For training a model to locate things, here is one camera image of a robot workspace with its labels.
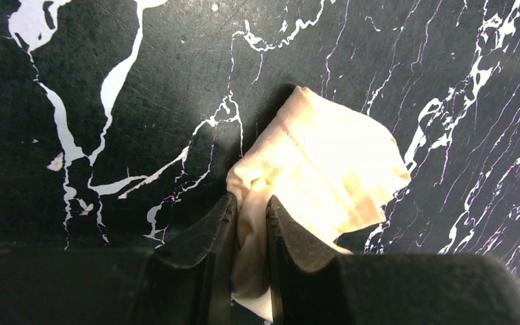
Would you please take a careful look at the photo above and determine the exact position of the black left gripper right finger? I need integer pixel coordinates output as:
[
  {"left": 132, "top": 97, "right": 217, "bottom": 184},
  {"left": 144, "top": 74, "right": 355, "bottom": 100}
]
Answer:
[{"left": 266, "top": 197, "right": 520, "bottom": 324}]

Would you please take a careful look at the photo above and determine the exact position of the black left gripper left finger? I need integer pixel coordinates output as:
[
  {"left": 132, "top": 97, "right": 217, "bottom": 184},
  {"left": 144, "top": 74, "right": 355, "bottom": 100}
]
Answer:
[{"left": 0, "top": 193, "right": 236, "bottom": 324}]

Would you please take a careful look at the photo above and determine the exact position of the beige boxer underwear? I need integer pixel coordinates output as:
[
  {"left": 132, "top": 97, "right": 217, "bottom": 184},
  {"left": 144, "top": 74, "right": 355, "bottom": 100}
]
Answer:
[{"left": 226, "top": 86, "right": 411, "bottom": 321}]

